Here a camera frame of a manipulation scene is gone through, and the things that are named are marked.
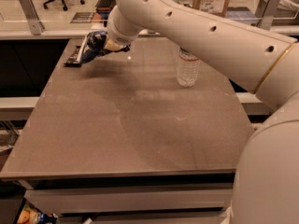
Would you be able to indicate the colourful snack bin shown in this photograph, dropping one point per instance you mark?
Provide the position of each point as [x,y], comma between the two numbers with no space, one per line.
[31,215]

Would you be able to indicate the right metal glass bracket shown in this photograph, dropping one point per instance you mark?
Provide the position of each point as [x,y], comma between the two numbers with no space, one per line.
[266,14]

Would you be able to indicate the black rxbar chocolate bar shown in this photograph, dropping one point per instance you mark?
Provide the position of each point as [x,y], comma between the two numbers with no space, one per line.
[73,60]

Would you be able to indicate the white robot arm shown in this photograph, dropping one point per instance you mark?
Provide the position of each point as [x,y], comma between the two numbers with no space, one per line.
[266,187]

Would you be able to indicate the dark tray on counter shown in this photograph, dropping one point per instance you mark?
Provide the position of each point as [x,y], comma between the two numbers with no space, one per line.
[105,5]

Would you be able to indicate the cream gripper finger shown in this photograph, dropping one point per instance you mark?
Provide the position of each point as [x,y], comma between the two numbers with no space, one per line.
[114,47]

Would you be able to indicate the clear plastic water bottle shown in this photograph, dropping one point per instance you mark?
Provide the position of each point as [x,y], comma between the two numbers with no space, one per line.
[188,68]

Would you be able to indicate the grey table drawer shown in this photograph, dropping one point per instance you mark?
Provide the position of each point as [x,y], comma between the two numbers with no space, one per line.
[134,198]

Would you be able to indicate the metal glass bracket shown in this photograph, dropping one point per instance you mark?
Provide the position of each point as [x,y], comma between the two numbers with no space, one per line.
[266,14]
[36,26]

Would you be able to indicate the left metal glass bracket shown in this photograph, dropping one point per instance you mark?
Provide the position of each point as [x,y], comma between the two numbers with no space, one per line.
[36,26]

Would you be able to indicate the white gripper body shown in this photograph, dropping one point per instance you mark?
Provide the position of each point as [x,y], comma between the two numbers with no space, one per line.
[120,36]

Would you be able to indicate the blue chip bag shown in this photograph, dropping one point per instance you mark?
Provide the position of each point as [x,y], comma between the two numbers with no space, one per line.
[94,46]

